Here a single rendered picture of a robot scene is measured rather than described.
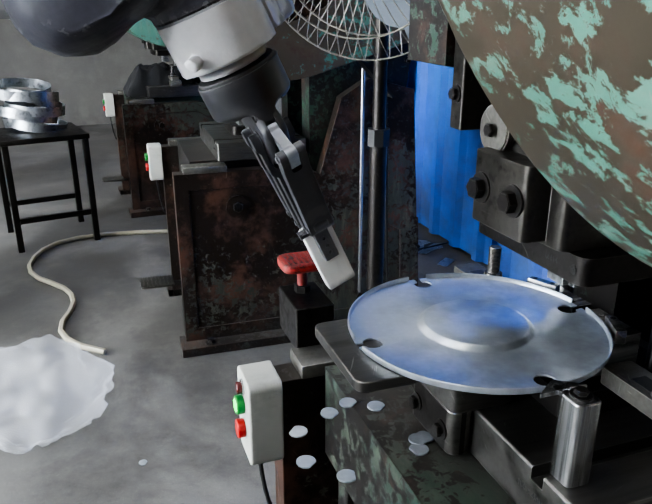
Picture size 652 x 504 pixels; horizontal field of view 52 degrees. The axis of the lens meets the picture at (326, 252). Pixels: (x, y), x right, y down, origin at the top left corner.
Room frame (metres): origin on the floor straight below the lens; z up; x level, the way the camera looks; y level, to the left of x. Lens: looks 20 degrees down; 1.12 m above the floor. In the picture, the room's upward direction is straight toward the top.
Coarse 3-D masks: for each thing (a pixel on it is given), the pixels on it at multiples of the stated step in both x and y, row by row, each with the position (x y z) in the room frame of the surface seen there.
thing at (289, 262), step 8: (280, 256) 0.97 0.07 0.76; (288, 256) 0.97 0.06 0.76; (296, 256) 0.96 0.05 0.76; (304, 256) 0.97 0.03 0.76; (280, 264) 0.95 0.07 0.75; (288, 264) 0.93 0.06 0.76; (296, 264) 0.93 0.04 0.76; (304, 264) 0.94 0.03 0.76; (312, 264) 0.94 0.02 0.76; (288, 272) 0.93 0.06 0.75; (296, 272) 0.93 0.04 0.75; (304, 272) 0.93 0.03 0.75; (304, 280) 0.96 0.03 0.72
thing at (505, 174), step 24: (504, 144) 0.72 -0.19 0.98; (480, 168) 0.72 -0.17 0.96; (504, 168) 0.68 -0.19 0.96; (528, 168) 0.65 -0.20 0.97; (480, 192) 0.71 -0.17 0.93; (504, 192) 0.66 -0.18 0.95; (528, 192) 0.65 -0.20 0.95; (552, 192) 0.65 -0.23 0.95; (480, 216) 0.72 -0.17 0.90; (504, 216) 0.67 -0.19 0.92; (528, 216) 0.65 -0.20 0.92; (552, 216) 0.65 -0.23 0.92; (576, 216) 0.63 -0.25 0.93; (528, 240) 0.65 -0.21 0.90; (552, 240) 0.64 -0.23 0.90; (576, 240) 0.64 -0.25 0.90; (600, 240) 0.65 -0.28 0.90
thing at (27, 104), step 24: (0, 96) 3.15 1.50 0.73; (24, 96) 3.15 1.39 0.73; (48, 96) 3.22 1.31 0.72; (24, 120) 3.27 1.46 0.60; (48, 120) 3.24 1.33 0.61; (0, 144) 3.03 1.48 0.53; (24, 144) 3.09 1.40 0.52; (72, 144) 3.54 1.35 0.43; (0, 168) 3.35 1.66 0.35; (72, 168) 3.53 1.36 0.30; (48, 216) 3.12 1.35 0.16; (72, 216) 3.18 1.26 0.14; (96, 216) 3.24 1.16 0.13
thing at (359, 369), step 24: (336, 336) 0.66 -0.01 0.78; (336, 360) 0.62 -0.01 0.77; (360, 360) 0.61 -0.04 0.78; (360, 384) 0.57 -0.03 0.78; (384, 384) 0.57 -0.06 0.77; (408, 384) 0.58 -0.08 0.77; (432, 408) 0.66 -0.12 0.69; (456, 408) 0.63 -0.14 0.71; (480, 408) 0.63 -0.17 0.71; (432, 432) 0.66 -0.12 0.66; (456, 432) 0.62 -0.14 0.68
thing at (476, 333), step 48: (384, 288) 0.79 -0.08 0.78; (432, 288) 0.79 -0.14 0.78; (480, 288) 0.79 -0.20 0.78; (528, 288) 0.79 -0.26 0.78; (384, 336) 0.66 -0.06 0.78; (432, 336) 0.65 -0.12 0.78; (480, 336) 0.65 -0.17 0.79; (528, 336) 0.65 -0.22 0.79; (576, 336) 0.66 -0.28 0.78; (432, 384) 0.56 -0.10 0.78; (480, 384) 0.56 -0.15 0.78; (528, 384) 0.56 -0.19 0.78
